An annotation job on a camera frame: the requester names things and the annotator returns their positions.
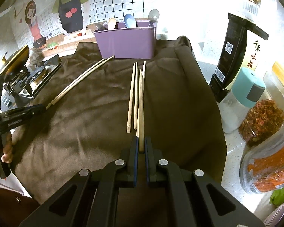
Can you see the dried chili jar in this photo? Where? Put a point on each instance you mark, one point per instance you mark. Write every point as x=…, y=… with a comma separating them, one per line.
x=267, y=116

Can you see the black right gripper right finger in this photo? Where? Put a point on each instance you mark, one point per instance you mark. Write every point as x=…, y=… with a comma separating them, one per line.
x=193, y=198

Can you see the gold pot lid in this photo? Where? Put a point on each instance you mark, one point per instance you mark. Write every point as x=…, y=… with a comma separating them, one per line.
x=15, y=62

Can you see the yellow lid container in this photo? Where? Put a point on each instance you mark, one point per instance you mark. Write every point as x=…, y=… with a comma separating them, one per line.
x=281, y=75

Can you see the long bamboo chopstick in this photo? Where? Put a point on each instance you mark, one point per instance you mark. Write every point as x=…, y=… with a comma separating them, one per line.
x=80, y=80
x=85, y=78

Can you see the person left hand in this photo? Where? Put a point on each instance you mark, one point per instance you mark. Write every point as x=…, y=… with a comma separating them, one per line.
x=7, y=156

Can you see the purple utensil caddy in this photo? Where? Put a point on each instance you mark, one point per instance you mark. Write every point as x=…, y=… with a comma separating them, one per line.
x=123, y=42

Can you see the wooden spoon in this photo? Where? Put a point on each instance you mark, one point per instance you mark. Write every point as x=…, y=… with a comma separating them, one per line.
x=111, y=24

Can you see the brown cloth mat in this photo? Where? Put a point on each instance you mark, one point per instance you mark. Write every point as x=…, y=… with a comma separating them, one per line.
x=87, y=127

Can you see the gas stove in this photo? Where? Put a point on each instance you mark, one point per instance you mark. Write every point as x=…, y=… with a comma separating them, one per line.
x=27, y=84

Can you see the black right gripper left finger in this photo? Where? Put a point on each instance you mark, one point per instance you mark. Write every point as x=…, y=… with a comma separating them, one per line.
x=89, y=198

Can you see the teal lid spice jar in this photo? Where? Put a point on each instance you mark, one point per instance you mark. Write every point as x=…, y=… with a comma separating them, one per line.
x=244, y=94

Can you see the green vegetable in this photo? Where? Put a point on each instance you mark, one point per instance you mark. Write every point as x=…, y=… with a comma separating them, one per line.
x=277, y=197

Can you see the gold cap glass jar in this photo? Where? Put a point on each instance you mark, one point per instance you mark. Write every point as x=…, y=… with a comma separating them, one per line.
x=251, y=10

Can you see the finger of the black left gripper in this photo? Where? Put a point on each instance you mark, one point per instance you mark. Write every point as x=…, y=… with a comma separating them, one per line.
x=16, y=117

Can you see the blue plastic spoon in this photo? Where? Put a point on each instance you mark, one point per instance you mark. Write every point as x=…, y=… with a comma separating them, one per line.
x=129, y=21

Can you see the black sauce bottle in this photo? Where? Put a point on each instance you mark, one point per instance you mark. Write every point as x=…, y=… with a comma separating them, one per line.
x=242, y=48

